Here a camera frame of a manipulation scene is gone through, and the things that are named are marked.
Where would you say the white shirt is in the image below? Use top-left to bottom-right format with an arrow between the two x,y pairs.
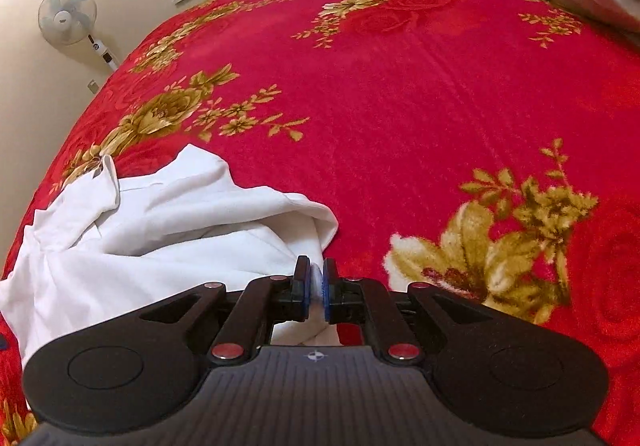
1,146 -> 338,359

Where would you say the white standing fan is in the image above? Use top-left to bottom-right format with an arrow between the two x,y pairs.
38,0 -> 118,71

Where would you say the wall power socket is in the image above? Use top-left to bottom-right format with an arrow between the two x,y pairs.
88,80 -> 99,94

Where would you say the red floral bed blanket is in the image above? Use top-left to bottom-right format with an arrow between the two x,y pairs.
30,0 -> 639,445

